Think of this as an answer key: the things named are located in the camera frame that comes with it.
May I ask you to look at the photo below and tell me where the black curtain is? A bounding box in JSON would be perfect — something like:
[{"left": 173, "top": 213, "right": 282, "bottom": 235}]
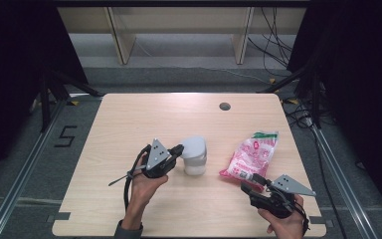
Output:
[
  {"left": 0, "top": 0, "right": 90, "bottom": 188},
  {"left": 286, "top": 0, "right": 382, "bottom": 218}
]

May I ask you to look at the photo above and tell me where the grey table bracket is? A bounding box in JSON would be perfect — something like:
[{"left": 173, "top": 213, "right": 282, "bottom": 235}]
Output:
[
  {"left": 45, "top": 211, "right": 72, "bottom": 224},
  {"left": 308, "top": 215, "right": 334, "bottom": 229}
]

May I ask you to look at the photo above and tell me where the tangle of floor cables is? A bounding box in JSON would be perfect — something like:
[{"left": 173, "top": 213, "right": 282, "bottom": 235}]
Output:
[{"left": 282, "top": 99, "right": 316, "bottom": 130}]

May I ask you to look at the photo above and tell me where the black zip tie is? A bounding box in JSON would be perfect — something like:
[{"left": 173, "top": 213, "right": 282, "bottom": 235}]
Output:
[{"left": 107, "top": 171, "right": 136, "bottom": 187}]

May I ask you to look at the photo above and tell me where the person's left hand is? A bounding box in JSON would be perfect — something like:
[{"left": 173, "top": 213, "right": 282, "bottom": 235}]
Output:
[{"left": 128, "top": 155, "right": 169, "bottom": 214}]

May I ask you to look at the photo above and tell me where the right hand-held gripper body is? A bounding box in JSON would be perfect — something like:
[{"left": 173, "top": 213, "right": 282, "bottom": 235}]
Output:
[{"left": 250, "top": 174, "right": 316, "bottom": 220}]

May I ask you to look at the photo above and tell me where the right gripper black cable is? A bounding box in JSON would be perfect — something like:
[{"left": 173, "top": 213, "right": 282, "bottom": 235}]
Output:
[{"left": 268, "top": 185, "right": 310, "bottom": 235}]

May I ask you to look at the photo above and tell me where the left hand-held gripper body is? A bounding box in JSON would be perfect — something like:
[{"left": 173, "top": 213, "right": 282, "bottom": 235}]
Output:
[{"left": 141, "top": 137, "right": 180, "bottom": 179}]

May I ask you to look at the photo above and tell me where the pink and white plastic bag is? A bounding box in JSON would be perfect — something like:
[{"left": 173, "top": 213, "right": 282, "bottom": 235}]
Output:
[{"left": 219, "top": 130, "right": 280, "bottom": 192}]

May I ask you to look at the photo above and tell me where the clear container with grey lid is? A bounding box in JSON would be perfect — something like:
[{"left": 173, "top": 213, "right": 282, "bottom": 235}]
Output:
[{"left": 180, "top": 134, "right": 209, "bottom": 176}]

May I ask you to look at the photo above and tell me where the bundle of black cables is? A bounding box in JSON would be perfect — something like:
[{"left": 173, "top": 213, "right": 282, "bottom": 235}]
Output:
[{"left": 247, "top": 6, "right": 295, "bottom": 78}]

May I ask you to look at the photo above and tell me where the person's right hand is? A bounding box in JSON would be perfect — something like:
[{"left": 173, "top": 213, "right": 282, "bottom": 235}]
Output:
[{"left": 257, "top": 194, "right": 308, "bottom": 239}]

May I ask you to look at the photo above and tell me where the black metal stand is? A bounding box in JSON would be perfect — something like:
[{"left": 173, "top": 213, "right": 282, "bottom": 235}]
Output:
[
  {"left": 258, "top": 58, "right": 323, "bottom": 129},
  {"left": 39, "top": 68, "right": 103, "bottom": 133}
]

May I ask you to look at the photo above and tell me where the metal floor rail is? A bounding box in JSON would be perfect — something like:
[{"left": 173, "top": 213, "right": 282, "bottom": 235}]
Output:
[
  {"left": 0, "top": 99, "right": 68, "bottom": 239},
  {"left": 310, "top": 125, "right": 381, "bottom": 239}
]

